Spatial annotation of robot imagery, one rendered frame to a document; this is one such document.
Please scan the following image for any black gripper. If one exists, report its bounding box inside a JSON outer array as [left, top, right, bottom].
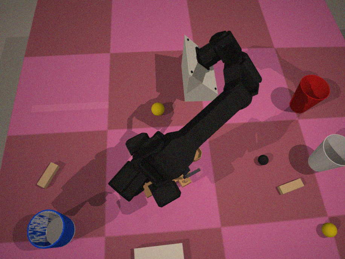
[[125, 133, 181, 207]]

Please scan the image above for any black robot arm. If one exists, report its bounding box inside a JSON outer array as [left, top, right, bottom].
[[108, 31, 262, 201]]

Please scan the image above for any yellow ball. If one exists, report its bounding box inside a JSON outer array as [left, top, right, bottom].
[[322, 223, 337, 238], [151, 102, 165, 116]]

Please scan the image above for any black ball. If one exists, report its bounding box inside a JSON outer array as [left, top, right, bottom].
[[258, 155, 269, 165]]

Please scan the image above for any blue mug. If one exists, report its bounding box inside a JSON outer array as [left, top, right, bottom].
[[27, 209, 75, 249]]

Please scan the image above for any red cup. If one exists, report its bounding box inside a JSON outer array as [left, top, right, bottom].
[[290, 75, 330, 114]]

